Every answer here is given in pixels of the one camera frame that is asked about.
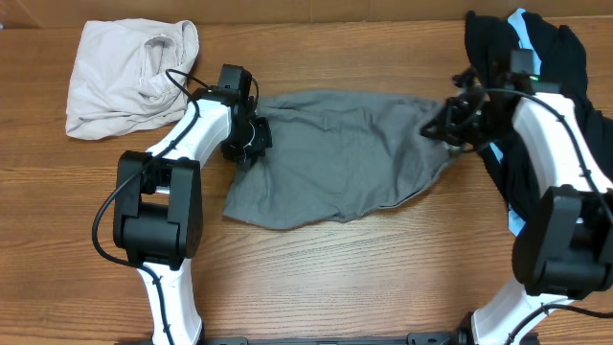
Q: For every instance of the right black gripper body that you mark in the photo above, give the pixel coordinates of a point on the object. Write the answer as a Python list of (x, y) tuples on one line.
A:
[(467, 121)]

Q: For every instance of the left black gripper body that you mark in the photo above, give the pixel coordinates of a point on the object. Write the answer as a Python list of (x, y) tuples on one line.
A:
[(250, 140)]

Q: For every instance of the grey shorts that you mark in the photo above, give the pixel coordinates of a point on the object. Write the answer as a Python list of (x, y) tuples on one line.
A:
[(337, 156)]

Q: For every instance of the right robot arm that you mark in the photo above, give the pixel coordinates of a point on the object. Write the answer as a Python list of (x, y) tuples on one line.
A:
[(564, 251)]

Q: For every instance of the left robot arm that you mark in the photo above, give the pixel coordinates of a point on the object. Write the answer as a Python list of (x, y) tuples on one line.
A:
[(158, 207)]

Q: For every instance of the black garment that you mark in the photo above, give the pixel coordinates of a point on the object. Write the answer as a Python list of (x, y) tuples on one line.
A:
[(568, 141)]

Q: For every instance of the light blue garment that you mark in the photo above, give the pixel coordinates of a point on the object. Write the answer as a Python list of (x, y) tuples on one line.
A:
[(516, 169)]

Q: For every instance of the beige folded garment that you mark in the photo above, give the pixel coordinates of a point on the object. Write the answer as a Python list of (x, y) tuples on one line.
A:
[(119, 84)]

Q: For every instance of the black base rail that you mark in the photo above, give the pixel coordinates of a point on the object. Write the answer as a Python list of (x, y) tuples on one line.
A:
[(442, 338)]

